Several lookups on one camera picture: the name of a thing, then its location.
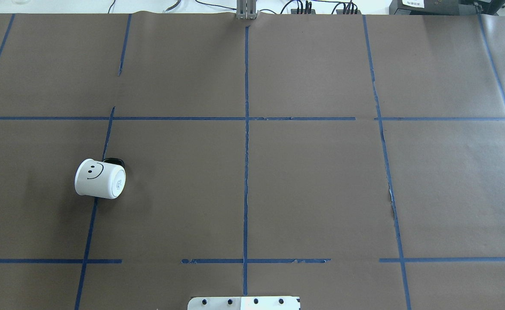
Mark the black box device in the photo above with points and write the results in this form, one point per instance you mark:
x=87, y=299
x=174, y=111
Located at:
x=445, y=7

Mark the black power strip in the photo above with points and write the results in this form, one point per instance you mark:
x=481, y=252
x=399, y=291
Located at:
x=328, y=7

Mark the aluminium frame post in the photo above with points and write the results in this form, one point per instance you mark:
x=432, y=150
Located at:
x=246, y=9

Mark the white smiley mug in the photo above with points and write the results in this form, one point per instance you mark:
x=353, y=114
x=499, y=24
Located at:
x=102, y=179

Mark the white pedestal column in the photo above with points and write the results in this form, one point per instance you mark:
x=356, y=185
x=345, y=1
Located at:
x=245, y=303

